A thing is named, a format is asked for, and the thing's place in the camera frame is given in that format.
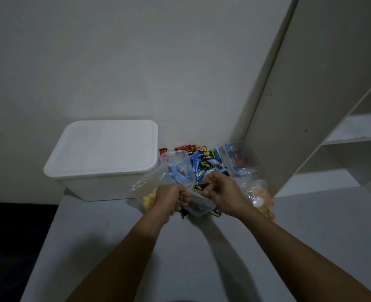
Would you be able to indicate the person's left hand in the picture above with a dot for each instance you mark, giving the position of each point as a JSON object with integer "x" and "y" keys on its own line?
{"x": 168, "y": 201}

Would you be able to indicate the green black snack packets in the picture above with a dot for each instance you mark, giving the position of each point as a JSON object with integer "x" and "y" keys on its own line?
{"x": 217, "y": 212}

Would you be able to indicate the pile of candies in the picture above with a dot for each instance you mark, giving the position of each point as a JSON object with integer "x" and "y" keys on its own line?
{"x": 204, "y": 163}

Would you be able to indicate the bag of yellow chips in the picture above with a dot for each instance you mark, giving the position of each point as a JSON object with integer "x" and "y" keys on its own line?
{"x": 147, "y": 198}

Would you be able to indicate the white plastic storage bin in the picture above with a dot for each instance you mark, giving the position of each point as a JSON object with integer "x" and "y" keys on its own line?
{"x": 103, "y": 144}

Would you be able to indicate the clear bag of orange snacks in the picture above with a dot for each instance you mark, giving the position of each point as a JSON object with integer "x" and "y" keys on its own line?
{"x": 262, "y": 198}

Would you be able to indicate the bag of dark cookies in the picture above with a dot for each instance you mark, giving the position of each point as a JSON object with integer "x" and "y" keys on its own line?
{"x": 198, "y": 204}

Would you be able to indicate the person's right forearm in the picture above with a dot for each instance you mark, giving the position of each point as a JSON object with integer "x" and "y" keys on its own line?
{"x": 298, "y": 261}

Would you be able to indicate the white wooden shelf unit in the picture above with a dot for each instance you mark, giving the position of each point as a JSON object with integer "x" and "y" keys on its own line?
{"x": 298, "y": 91}

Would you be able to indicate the person's right hand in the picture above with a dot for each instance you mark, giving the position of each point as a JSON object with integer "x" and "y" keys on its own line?
{"x": 226, "y": 194}

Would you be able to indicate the person's left forearm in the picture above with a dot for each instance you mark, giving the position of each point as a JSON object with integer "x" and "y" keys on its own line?
{"x": 122, "y": 264}

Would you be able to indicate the clear plastic container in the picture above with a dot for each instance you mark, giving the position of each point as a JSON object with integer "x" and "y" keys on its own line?
{"x": 179, "y": 166}
{"x": 239, "y": 160}

